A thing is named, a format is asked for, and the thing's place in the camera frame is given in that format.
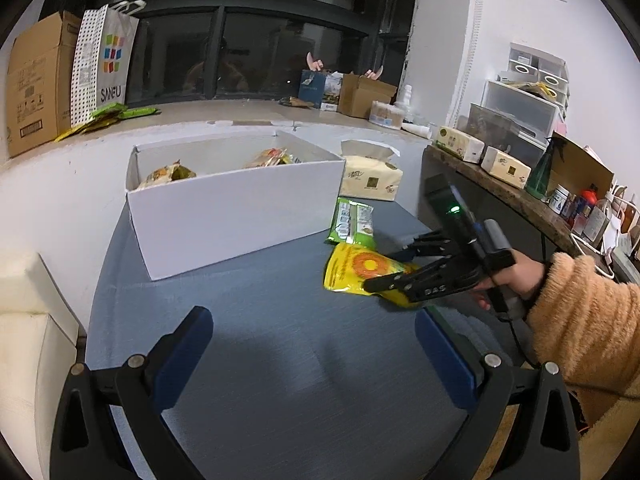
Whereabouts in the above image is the beige green snack packet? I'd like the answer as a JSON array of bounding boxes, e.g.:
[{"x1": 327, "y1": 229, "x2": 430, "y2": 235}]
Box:
[{"x1": 136, "y1": 161, "x2": 197, "y2": 191}]

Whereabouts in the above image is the white cable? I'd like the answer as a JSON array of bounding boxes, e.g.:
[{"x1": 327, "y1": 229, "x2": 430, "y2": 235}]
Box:
[{"x1": 569, "y1": 230, "x2": 617, "y2": 280}]

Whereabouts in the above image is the clear plastic drawer unit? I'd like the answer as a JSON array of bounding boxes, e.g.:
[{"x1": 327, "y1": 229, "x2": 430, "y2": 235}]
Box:
[{"x1": 484, "y1": 79, "x2": 562, "y2": 143}]

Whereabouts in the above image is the white paper shopping bag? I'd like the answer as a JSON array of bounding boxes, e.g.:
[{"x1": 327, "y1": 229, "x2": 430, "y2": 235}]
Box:
[{"x1": 70, "y1": 0, "x2": 147, "y2": 128}]

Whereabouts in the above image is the blue paper bag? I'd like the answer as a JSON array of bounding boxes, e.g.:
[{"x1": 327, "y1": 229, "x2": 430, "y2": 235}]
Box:
[{"x1": 298, "y1": 70, "x2": 331, "y2": 110}]

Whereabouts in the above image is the opened beige tissue pack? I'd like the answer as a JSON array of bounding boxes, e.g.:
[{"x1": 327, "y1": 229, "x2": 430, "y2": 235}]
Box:
[{"x1": 341, "y1": 139, "x2": 404, "y2": 202}]

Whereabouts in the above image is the pile of green yellow packets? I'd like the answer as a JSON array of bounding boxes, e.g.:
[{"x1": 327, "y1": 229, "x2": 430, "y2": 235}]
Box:
[{"x1": 54, "y1": 102, "x2": 128, "y2": 143}]

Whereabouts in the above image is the person's right forearm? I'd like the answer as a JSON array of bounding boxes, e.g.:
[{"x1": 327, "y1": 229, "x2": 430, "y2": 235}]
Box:
[{"x1": 525, "y1": 251, "x2": 640, "y2": 431}]

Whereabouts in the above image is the yellow snack packet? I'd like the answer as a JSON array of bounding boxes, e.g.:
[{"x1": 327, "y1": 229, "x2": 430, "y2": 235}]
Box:
[{"x1": 323, "y1": 243, "x2": 426, "y2": 311}]

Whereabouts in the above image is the large brown cardboard box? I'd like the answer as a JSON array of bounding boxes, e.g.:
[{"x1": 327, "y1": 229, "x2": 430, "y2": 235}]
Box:
[{"x1": 5, "y1": 10, "x2": 83, "y2": 158}]

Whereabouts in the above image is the dark framed box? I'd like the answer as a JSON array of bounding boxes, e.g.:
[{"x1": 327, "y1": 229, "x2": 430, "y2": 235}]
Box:
[{"x1": 456, "y1": 102, "x2": 547, "y2": 170}]

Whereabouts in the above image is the green white snack packet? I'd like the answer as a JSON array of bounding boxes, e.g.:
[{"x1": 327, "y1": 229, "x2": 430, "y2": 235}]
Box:
[{"x1": 326, "y1": 197, "x2": 377, "y2": 249}]

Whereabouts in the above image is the dark wooden side cabinet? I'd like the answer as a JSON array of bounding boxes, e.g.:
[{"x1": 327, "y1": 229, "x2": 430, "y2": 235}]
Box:
[{"x1": 421, "y1": 142, "x2": 640, "y2": 291}]

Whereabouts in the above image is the brown open carton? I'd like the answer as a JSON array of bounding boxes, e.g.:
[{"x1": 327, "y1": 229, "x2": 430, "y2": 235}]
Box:
[{"x1": 549, "y1": 131, "x2": 616, "y2": 211}]

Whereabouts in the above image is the red bottle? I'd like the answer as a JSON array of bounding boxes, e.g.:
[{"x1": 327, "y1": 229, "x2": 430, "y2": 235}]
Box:
[{"x1": 579, "y1": 185, "x2": 599, "y2": 227}]

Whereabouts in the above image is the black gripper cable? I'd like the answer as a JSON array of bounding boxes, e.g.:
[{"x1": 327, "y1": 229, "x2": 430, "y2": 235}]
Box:
[{"x1": 506, "y1": 316, "x2": 545, "y2": 370}]

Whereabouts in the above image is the sealed beige tissue pack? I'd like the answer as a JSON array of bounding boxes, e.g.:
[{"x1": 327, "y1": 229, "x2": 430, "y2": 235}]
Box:
[
  {"x1": 481, "y1": 146, "x2": 532, "y2": 190},
  {"x1": 434, "y1": 126, "x2": 486, "y2": 163}
]

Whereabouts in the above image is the small open cardboard box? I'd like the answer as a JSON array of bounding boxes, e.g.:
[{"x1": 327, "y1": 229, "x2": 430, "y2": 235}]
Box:
[{"x1": 337, "y1": 72, "x2": 398, "y2": 118}]

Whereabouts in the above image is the small white label jar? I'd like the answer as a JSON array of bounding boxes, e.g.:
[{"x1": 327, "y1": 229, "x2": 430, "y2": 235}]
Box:
[{"x1": 547, "y1": 185, "x2": 571, "y2": 214}]

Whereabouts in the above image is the dark window frame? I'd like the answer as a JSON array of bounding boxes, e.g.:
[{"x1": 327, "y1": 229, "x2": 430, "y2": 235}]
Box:
[{"x1": 107, "y1": 0, "x2": 422, "y2": 107}]

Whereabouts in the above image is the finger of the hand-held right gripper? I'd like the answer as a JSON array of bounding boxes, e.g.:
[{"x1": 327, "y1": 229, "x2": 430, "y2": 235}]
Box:
[
  {"x1": 397, "y1": 230, "x2": 456, "y2": 263},
  {"x1": 363, "y1": 255, "x2": 483, "y2": 305}
]

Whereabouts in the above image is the person's right hand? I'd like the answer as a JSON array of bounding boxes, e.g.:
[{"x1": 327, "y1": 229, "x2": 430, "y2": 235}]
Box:
[{"x1": 500, "y1": 254, "x2": 549, "y2": 305}]

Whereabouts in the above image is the cream sofa cushion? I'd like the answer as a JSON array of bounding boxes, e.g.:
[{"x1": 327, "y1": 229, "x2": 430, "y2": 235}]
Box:
[{"x1": 0, "y1": 250, "x2": 88, "y2": 480}]

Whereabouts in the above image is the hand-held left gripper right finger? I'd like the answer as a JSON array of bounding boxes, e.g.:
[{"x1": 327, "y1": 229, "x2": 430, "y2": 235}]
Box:
[{"x1": 414, "y1": 306, "x2": 581, "y2": 480}]

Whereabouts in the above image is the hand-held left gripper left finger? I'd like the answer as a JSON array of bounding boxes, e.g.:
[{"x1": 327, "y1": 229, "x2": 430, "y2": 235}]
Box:
[{"x1": 50, "y1": 306, "x2": 215, "y2": 480}]

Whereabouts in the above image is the white cardboard box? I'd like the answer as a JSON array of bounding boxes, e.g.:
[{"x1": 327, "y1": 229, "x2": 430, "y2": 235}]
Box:
[{"x1": 125, "y1": 129, "x2": 347, "y2": 282}]

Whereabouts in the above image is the clear plastic container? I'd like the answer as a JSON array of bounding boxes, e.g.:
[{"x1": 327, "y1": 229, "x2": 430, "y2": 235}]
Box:
[{"x1": 369, "y1": 100, "x2": 407, "y2": 129}]

